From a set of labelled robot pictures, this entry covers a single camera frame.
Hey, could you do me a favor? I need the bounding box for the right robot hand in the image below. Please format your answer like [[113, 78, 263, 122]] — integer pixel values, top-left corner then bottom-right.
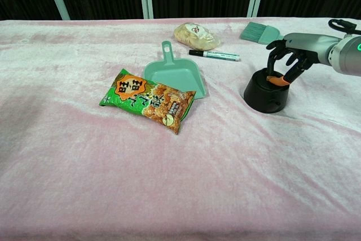
[[266, 33, 339, 86]]

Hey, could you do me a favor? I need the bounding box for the small orange object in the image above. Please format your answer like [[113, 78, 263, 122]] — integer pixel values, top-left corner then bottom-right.
[[256, 68, 288, 89]]

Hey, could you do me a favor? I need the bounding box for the teal hand brush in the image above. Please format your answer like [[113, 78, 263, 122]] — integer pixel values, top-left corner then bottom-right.
[[239, 21, 285, 45]]

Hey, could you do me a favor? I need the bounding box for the black round container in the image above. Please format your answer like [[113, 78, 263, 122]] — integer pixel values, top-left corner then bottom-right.
[[243, 68, 290, 114]]

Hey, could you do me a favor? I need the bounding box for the white marker pen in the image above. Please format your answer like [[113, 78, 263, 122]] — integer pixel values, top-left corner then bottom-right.
[[188, 49, 241, 62]]

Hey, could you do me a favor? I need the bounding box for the clear bag of snacks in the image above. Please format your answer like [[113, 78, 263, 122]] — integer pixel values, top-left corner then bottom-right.
[[173, 22, 222, 50]]

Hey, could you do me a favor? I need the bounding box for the teal plastic dustpan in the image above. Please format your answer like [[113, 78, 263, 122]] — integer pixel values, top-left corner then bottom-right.
[[144, 41, 206, 100]]

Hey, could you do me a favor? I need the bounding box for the green snack bag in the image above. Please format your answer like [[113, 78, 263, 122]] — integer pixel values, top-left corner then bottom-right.
[[99, 68, 197, 135]]

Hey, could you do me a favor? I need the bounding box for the pink plush tablecloth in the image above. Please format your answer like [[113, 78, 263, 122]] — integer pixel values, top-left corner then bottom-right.
[[0, 16, 361, 241]]

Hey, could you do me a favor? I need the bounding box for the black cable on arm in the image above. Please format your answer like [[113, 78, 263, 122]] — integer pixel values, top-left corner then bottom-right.
[[328, 18, 361, 36]]

